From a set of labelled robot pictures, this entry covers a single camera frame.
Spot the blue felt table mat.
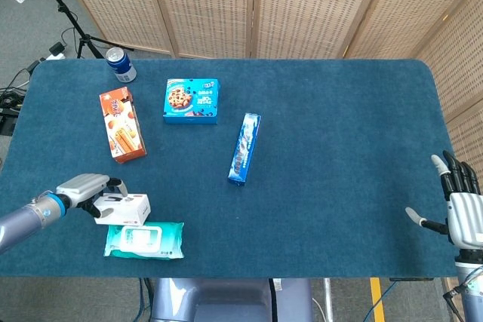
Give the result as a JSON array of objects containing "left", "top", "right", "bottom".
[{"left": 0, "top": 58, "right": 460, "bottom": 280}]

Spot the white power strip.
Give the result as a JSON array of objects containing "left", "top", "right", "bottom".
[{"left": 37, "top": 52, "right": 67, "bottom": 63}]

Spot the teal wet wipes pack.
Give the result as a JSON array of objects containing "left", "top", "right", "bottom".
[{"left": 103, "top": 220, "right": 185, "bottom": 261}]

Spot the orange biscuit box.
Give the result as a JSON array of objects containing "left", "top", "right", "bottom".
[{"left": 99, "top": 86, "right": 148, "bottom": 165}]

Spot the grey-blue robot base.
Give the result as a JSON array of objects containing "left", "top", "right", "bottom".
[{"left": 150, "top": 278, "right": 315, "bottom": 322}]

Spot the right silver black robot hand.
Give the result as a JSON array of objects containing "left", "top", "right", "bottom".
[{"left": 405, "top": 150, "right": 483, "bottom": 250}]

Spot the blue soda can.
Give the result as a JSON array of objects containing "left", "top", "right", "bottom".
[{"left": 105, "top": 47, "right": 137, "bottom": 84}]

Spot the black floor device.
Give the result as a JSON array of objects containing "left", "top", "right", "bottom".
[{"left": 0, "top": 109, "right": 20, "bottom": 136}]

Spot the blue chocolate chip cookie box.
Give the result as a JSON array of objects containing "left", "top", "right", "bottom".
[{"left": 162, "top": 78, "right": 220, "bottom": 126}]

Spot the black floor cable bundle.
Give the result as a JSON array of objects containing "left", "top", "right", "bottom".
[{"left": 0, "top": 67, "right": 35, "bottom": 115}]

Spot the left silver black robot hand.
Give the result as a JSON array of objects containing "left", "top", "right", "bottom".
[{"left": 55, "top": 173, "right": 129, "bottom": 219}]

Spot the black tripod stand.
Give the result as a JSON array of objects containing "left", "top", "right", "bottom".
[{"left": 29, "top": 0, "right": 135, "bottom": 60}]

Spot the small white box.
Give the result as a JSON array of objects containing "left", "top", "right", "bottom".
[{"left": 93, "top": 192, "right": 152, "bottom": 226}]

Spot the metal table leg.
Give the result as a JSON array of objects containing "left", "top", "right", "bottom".
[{"left": 323, "top": 278, "right": 335, "bottom": 322}]

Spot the blue cable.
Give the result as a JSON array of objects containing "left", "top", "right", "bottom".
[
  {"left": 364, "top": 278, "right": 397, "bottom": 322},
  {"left": 137, "top": 278, "right": 152, "bottom": 322}
]

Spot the woven wooden folding screen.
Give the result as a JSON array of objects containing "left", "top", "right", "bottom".
[{"left": 52, "top": 0, "right": 483, "bottom": 187}]

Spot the long blue cookie pack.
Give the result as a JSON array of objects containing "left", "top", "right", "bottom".
[{"left": 227, "top": 112, "right": 262, "bottom": 188}]

